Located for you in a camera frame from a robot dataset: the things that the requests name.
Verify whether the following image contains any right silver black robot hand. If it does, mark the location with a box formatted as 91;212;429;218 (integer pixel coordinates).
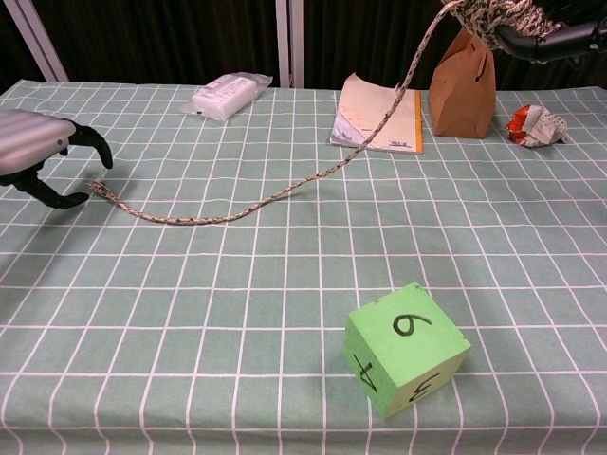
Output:
492;18;607;65

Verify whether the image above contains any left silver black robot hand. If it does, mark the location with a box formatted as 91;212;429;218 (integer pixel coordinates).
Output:
0;107;114;209

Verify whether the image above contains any beige speckled braided rope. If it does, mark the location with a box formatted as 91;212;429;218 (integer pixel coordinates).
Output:
88;0;565;227

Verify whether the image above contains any black pleated curtain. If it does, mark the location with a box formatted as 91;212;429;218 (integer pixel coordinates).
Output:
0;0;48;91
303;0;456;91
28;0;281;85
492;0;607;91

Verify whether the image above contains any crumpled orange white wrapper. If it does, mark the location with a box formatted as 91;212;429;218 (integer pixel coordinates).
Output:
505;104;569;149

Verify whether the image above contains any brown paper bag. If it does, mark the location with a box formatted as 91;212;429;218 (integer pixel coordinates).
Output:
429;27;498;139

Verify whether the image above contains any white tissue pack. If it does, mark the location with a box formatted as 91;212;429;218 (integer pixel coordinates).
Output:
182;71;274;125

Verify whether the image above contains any green checked tablecloth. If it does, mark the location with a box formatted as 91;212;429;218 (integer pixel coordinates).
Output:
0;80;607;455

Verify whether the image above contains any green foam number cube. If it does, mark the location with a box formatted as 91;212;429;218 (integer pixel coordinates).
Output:
343;282;472;420

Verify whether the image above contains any white frame post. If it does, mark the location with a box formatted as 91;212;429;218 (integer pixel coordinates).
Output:
9;0;70;82
276;0;304;89

